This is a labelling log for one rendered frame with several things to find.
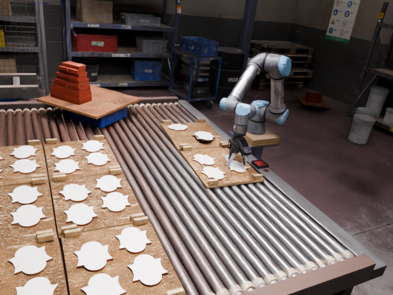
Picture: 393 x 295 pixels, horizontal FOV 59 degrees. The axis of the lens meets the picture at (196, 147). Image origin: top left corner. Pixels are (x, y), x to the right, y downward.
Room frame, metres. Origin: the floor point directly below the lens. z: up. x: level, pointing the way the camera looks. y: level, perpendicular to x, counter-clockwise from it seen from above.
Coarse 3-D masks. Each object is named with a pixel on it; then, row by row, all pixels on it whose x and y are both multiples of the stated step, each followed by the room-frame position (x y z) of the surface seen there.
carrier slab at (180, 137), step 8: (192, 128) 2.25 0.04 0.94; (200, 128) 2.27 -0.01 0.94; (208, 128) 2.29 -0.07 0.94; (168, 136) 2.08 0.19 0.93; (176, 136) 2.08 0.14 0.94; (184, 136) 2.09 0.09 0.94; (192, 136) 2.11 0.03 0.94; (216, 136) 2.16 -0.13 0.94; (176, 144) 1.96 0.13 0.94; (192, 144) 1.99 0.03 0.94; (200, 144) 2.01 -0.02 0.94; (208, 144) 2.02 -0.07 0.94; (216, 144) 2.04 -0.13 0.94
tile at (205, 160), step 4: (196, 156) 1.81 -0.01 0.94; (200, 156) 1.82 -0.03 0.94; (204, 156) 1.82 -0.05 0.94; (208, 156) 1.83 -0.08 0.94; (192, 160) 1.77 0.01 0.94; (196, 160) 1.76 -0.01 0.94; (200, 160) 1.77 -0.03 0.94; (204, 160) 1.77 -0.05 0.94; (208, 160) 1.78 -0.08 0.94; (212, 160) 1.79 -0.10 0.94; (204, 164) 1.74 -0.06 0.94; (208, 164) 1.73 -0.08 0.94; (212, 164) 1.74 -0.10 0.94
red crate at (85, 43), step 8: (72, 32) 5.85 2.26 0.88; (80, 32) 5.95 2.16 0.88; (88, 32) 6.02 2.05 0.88; (96, 32) 6.08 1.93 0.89; (104, 32) 6.15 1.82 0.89; (112, 32) 6.10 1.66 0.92; (80, 40) 5.55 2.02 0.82; (88, 40) 5.61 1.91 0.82; (96, 40) 5.67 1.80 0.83; (104, 40) 5.73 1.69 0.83; (112, 40) 5.80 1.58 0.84; (80, 48) 5.54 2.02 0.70; (88, 48) 5.61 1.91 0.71; (96, 48) 5.67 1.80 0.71; (104, 48) 5.73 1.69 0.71; (112, 48) 5.80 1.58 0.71
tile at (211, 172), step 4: (204, 168) 1.68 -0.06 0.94; (208, 168) 1.69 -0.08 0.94; (212, 168) 1.69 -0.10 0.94; (216, 168) 1.70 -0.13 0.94; (204, 172) 1.64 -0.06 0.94; (208, 172) 1.64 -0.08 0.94; (212, 172) 1.65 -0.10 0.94; (216, 172) 1.65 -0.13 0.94; (220, 172) 1.66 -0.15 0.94; (208, 176) 1.60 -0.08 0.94; (212, 176) 1.60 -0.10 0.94; (216, 176) 1.61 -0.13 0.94; (220, 176) 1.61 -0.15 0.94
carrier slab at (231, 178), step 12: (192, 156) 1.82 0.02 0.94; (216, 156) 1.86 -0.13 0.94; (240, 156) 1.90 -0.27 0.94; (192, 168) 1.69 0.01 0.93; (228, 168) 1.73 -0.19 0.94; (252, 168) 1.77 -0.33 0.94; (204, 180) 1.57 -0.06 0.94; (228, 180) 1.60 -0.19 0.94; (240, 180) 1.61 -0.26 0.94; (252, 180) 1.63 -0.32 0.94
